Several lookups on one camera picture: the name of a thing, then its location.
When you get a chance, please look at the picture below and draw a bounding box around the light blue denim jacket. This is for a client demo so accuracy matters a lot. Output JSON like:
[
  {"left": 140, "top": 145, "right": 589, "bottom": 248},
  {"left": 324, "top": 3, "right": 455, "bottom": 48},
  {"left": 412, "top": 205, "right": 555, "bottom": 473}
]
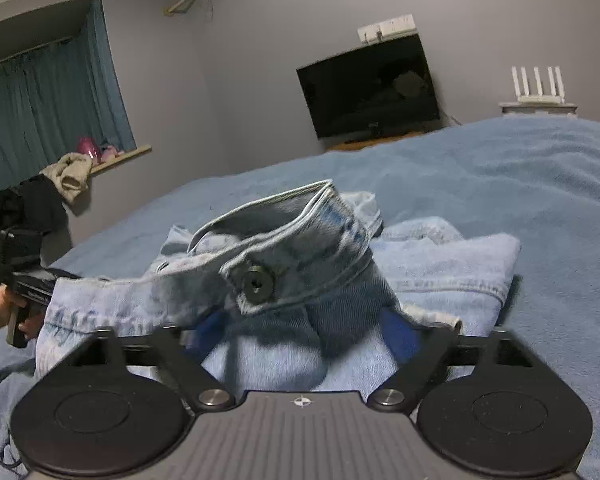
[{"left": 35, "top": 181, "right": 520, "bottom": 396}]

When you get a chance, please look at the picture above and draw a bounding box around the person left hand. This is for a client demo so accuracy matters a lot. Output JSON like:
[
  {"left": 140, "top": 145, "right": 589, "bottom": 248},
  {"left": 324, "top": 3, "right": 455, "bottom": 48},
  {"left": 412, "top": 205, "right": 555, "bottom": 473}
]
[{"left": 2, "top": 288, "right": 44, "bottom": 339}]

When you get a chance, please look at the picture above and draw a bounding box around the wooden window sill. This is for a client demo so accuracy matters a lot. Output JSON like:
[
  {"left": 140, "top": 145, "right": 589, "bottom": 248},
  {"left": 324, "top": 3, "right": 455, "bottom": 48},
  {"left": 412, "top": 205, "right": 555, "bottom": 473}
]
[{"left": 91, "top": 144, "right": 152, "bottom": 176}]

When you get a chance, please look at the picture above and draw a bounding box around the beige cloth on sill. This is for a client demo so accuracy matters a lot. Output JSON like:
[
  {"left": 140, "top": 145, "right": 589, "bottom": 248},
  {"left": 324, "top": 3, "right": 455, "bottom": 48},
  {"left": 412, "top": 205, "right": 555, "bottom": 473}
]
[{"left": 40, "top": 153, "right": 93, "bottom": 205}]

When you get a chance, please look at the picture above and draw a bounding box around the pink item on sill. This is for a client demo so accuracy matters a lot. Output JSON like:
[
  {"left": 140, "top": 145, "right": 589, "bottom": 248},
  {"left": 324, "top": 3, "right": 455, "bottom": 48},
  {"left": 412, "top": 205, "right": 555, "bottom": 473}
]
[{"left": 76, "top": 136, "right": 125, "bottom": 165}]

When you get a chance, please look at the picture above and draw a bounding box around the teal window curtain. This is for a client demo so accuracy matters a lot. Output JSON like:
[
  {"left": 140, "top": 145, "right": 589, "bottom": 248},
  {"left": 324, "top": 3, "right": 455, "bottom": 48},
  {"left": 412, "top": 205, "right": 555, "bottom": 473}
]
[{"left": 0, "top": 0, "right": 136, "bottom": 190}]

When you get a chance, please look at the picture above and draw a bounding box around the blue fleece bed blanket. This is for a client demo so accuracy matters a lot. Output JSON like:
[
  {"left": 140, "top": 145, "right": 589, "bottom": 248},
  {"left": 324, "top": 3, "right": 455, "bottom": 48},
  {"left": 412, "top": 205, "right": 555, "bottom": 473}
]
[{"left": 0, "top": 116, "right": 600, "bottom": 480}]

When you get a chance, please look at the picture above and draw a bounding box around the black flat screen television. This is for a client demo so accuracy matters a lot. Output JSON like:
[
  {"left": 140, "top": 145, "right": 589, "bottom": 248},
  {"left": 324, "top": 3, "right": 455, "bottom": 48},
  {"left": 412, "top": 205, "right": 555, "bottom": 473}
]
[{"left": 297, "top": 34, "right": 440, "bottom": 139}]

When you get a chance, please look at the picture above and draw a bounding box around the white wifi router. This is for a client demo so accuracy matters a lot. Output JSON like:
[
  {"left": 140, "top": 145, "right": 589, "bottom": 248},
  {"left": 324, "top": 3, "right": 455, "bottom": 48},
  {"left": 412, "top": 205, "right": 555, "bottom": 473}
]
[{"left": 510, "top": 66, "right": 567, "bottom": 106}]

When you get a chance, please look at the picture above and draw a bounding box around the white wall power strip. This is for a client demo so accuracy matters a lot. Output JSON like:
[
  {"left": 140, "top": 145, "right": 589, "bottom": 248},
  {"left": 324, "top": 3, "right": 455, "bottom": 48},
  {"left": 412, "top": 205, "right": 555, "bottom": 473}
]
[{"left": 358, "top": 14, "right": 417, "bottom": 44}]

